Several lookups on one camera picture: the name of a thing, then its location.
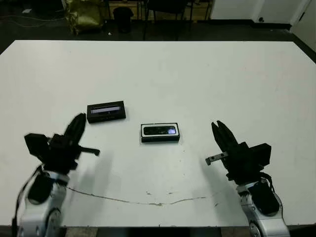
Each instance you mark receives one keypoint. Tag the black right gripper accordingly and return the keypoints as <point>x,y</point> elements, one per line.
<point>242,165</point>

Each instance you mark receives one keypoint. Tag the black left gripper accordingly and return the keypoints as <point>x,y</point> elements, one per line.
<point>61,158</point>

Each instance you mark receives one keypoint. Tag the black box lid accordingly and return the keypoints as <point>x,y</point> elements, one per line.
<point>106,118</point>

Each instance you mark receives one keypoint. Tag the small black camera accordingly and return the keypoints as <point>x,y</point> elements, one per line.
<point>158,130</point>

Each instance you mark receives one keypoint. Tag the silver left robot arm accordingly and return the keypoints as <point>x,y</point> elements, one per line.
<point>44,212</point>

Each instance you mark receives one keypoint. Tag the black box base white insert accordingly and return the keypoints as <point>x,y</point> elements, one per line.
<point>159,140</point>

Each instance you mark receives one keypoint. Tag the crumpled shiny plastic bag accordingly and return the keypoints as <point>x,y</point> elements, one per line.
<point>85,17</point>

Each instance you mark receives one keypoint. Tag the black waste bin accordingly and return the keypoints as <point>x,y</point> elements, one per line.
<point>123,19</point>

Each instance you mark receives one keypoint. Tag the black door stopper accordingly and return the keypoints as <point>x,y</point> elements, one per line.
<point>261,19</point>

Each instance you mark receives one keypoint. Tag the white paper sheet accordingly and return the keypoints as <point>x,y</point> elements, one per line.
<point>27,11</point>

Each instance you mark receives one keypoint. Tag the black office chair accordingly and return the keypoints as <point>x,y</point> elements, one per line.
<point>170,6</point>

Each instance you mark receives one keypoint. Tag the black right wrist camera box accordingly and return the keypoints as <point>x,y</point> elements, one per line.
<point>263,153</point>

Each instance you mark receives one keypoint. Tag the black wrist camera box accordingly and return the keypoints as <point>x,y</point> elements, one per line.
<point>263,153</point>
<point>35,145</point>

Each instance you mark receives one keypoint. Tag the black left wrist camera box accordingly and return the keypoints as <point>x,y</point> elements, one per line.
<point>35,145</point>

